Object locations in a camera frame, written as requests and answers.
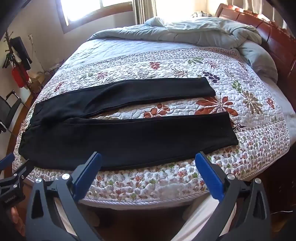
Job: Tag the red hanging bag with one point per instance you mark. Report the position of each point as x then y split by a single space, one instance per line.
19 76

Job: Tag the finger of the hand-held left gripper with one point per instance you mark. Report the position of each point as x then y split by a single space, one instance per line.
23 172
7 159

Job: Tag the floral quilted bedspread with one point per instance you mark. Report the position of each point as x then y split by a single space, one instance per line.
185 69

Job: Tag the wooden coat rack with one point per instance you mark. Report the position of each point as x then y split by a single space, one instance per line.
8 40

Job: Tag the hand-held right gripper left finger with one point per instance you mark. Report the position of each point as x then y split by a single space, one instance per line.
89 171

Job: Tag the wooden framed window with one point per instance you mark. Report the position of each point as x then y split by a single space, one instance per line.
81 11

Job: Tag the light blue duvet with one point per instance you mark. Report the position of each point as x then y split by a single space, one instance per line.
196 32

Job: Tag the red wooden bed headboard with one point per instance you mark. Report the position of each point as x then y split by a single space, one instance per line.
277 46

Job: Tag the patterned pillow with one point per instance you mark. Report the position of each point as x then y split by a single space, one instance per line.
200 14

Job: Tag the cardboard box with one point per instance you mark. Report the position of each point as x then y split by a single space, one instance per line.
39 79

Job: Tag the striped curtain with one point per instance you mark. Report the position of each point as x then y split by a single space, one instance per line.
143 11

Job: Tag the black hanging garment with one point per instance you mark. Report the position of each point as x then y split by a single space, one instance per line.
19 51

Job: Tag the black office chair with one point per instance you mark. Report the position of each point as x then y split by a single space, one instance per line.
11 111

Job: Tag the dark storage basket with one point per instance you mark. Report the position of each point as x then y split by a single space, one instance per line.
53 70

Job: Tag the black pants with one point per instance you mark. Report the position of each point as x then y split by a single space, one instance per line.
127 141

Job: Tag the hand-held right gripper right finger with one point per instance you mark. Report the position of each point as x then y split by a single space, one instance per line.
209 173

